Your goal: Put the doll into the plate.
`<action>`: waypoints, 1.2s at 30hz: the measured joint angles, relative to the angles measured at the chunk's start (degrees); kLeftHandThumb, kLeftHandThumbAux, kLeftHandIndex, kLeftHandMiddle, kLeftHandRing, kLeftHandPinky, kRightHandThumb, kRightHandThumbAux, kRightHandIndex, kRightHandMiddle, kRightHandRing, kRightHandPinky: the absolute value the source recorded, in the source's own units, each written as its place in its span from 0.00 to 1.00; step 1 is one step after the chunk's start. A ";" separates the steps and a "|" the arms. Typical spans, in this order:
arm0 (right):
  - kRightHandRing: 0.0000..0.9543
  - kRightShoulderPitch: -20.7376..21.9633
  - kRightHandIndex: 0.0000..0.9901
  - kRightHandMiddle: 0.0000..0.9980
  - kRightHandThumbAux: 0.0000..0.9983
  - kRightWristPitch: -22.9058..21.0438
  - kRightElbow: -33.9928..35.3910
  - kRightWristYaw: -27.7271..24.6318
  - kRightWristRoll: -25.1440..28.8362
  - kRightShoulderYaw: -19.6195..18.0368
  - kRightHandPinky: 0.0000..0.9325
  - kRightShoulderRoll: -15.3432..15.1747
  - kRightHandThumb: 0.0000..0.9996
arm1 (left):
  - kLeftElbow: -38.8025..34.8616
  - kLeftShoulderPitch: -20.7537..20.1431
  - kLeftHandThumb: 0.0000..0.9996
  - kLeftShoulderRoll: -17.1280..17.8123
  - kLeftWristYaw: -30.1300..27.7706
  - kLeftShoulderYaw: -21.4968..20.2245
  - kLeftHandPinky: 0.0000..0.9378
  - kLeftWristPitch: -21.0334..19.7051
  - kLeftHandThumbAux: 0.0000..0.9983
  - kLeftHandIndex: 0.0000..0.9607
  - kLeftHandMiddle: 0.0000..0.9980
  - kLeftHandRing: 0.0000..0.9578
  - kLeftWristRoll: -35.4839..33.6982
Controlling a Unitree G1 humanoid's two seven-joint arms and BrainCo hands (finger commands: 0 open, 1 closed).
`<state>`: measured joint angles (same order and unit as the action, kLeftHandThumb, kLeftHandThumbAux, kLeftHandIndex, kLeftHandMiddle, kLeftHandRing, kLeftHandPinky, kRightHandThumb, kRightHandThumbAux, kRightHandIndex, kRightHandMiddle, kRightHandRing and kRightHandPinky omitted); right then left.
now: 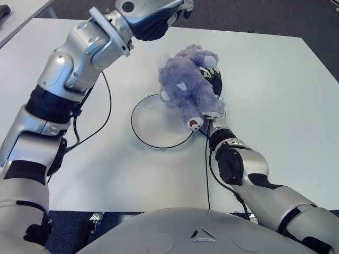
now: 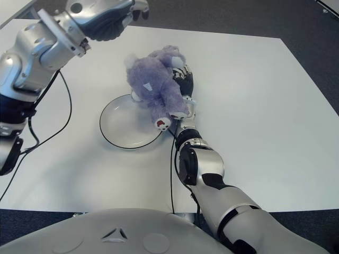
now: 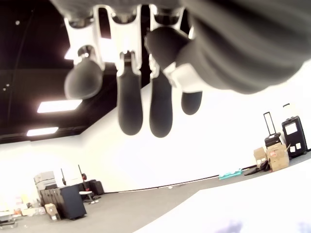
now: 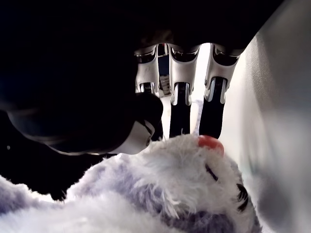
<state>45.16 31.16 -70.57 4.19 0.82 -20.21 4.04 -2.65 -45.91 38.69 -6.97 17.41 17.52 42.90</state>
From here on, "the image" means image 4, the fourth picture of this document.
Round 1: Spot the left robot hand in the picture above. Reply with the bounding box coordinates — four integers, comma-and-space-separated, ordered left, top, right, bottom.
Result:
0, 0, 285, 156

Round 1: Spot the purple plush doll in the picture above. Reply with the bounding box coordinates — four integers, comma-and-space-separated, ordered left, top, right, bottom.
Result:
0, 99, 263, 233

